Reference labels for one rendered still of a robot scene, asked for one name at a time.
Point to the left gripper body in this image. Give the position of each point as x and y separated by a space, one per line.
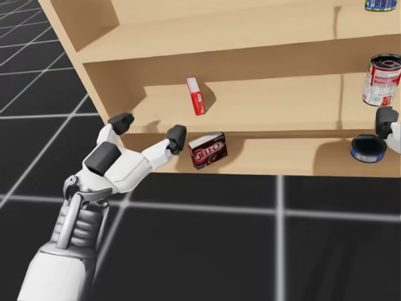
112 171

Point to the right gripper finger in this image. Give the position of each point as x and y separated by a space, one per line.
388 125

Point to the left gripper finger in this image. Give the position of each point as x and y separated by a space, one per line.
170 142
116 125

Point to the blue flat can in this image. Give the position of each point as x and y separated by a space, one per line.
368 149

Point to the brown and white carton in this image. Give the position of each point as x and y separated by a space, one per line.
208 150

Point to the red and white can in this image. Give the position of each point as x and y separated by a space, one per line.
382 80

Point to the red and white carton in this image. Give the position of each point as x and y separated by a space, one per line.
196 96

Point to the pale wooden shelf unit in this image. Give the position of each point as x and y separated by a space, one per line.
238 81

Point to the blue and yellow can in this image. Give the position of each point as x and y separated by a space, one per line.
379 5

